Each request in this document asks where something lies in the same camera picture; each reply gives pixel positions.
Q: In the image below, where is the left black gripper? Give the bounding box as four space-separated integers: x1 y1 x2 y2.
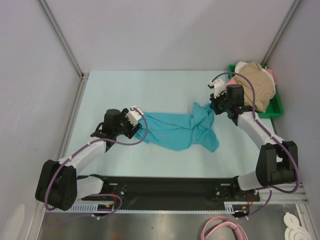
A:
113 108 142 139

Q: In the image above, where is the teal polo shirt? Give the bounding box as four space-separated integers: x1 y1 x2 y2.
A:
134 102 220 152

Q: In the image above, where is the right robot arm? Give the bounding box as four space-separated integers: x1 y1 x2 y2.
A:
208 79 301 201

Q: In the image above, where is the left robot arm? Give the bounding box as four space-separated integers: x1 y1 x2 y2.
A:
35 106 146 211

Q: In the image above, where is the pink shirt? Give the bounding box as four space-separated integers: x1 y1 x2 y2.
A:
226 65 277 88

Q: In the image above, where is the white shirt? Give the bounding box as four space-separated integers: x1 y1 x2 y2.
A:
234 61 276 88

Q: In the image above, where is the beige shirt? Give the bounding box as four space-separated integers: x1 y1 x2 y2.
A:
238 62 276 113

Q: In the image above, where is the green plastic bin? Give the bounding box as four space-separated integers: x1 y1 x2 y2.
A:
227 64 284 119

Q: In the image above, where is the white round plastic part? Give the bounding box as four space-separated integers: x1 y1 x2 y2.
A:
283 212 312 240

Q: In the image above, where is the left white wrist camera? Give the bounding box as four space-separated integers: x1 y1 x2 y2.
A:
126 106 144 126

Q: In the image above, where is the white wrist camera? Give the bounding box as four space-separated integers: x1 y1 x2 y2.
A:
126 106 144 126
207 78 226 99

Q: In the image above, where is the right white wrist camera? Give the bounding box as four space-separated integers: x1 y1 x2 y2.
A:
207 78 226 99

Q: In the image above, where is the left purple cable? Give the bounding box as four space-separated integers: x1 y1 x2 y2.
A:
44 106 149 222

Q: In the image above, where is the purple cable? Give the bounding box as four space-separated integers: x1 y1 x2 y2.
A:
44 106 149 222
211 71 302 220

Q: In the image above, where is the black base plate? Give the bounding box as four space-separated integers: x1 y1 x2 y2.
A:
84 176 260 211

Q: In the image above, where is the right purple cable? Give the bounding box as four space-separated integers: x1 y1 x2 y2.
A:
211 71 302 220

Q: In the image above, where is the right aluminium frame post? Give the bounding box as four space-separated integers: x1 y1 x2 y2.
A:
261 0 304 65

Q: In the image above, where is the aluminium frame post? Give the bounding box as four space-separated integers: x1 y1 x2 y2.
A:
261 0 304 65
36 0 84 79

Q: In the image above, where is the white slotted cable duct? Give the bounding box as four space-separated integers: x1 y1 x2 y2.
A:
49 202 249 215

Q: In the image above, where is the aluminium front rail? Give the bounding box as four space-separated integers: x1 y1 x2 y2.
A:
34 182 309 207

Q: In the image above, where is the pink coiled cable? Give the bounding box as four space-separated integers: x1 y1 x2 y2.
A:
198 216 249 240

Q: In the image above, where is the left aluminium frame post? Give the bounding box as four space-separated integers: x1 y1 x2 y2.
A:
36 0 84 79

